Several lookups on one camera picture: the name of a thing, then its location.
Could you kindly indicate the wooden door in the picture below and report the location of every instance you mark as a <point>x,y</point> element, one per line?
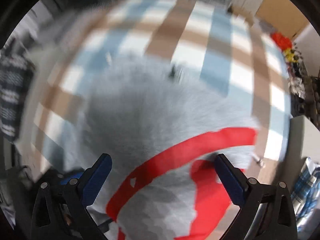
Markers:
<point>285,17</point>

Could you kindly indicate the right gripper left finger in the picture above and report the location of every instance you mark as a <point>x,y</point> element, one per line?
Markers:
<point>60,209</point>

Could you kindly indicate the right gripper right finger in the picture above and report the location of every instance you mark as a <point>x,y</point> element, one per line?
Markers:
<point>266,211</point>

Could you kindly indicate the dark knitted patterned garment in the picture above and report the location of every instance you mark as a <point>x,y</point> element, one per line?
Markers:
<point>17,73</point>

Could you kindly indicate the blue plaid cloth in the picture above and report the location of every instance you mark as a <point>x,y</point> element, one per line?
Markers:
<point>305,199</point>

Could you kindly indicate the orange red toy pile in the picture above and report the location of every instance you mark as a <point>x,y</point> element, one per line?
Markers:
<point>281,41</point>

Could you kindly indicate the grey hoodie with red print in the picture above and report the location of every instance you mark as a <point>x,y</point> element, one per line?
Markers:
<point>162,127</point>

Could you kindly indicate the grey storage box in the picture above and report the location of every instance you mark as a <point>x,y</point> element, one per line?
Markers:
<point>303,142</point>

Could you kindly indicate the metal shelf rack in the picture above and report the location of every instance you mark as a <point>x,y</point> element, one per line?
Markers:
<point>302,87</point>

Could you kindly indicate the checked bed cover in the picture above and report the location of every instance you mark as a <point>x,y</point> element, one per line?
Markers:
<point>241,62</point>

